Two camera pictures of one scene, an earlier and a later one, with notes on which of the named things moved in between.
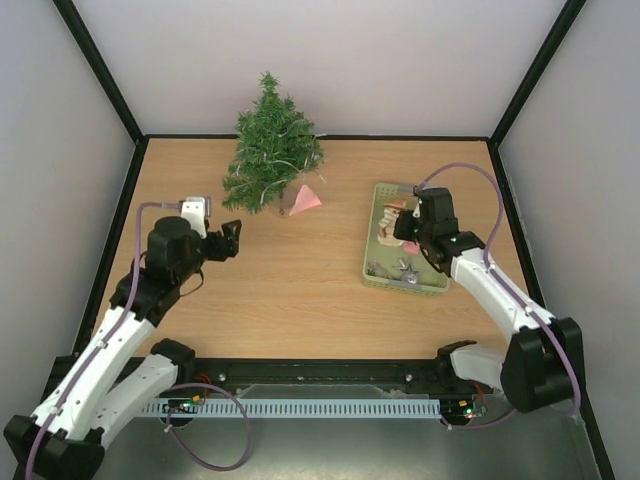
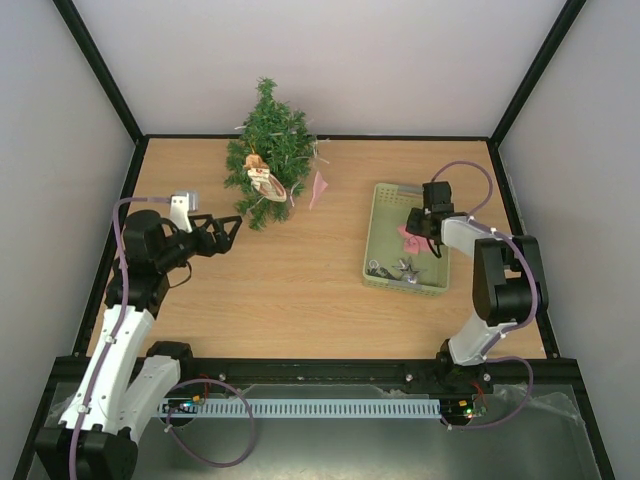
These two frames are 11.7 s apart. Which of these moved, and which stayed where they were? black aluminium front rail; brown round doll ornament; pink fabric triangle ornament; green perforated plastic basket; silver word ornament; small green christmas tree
Moved: small green christmas tree; pink fabric triangle ornament; brown round doll ornament
Stayed: green perforated plastic basket; black aluminium front rail; silver word ornament
